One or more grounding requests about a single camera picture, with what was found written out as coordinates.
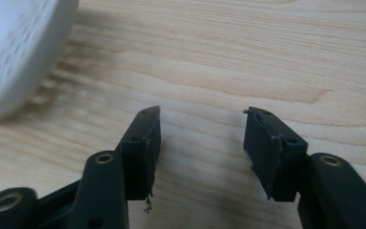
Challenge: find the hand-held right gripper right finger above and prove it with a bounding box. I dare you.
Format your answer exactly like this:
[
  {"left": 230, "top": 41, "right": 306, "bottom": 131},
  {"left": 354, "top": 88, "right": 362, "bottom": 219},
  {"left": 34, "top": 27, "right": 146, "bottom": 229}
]
[{"left": 242, "top": 106, "right": 309, "bottom": 202}]

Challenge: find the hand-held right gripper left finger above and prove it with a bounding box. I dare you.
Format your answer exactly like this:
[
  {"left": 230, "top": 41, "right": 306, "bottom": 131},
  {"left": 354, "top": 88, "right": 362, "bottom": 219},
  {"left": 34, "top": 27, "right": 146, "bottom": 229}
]
[{"left": 115, "top": 105, "right": 162, "bottom": 215}]

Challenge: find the white perforated plastic basket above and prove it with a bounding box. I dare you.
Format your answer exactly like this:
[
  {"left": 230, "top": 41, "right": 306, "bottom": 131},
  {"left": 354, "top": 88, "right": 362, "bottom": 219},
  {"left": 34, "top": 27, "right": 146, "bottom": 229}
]
[{"left": 0, "top": 0, "right": 80, "bottom": 121}]

